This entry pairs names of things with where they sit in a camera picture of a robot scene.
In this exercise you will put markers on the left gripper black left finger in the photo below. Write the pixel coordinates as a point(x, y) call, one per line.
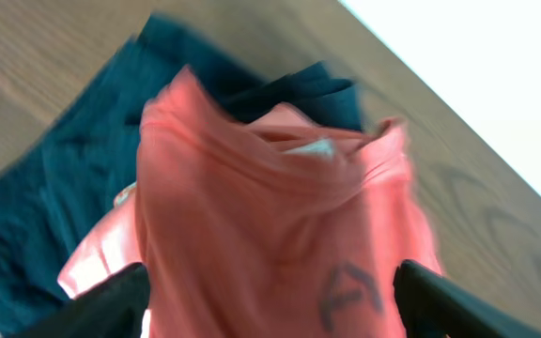
point(112, 309)

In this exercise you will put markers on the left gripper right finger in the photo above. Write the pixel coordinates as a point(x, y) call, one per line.
point(432, 306)

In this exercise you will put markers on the red soccer t-shirt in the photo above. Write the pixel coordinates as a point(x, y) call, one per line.
point(278, 228)

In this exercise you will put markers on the folded pink shirt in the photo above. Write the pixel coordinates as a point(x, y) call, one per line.
point(109, 247)

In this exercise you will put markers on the folded navy garment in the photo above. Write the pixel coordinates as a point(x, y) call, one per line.
point(52, 197)

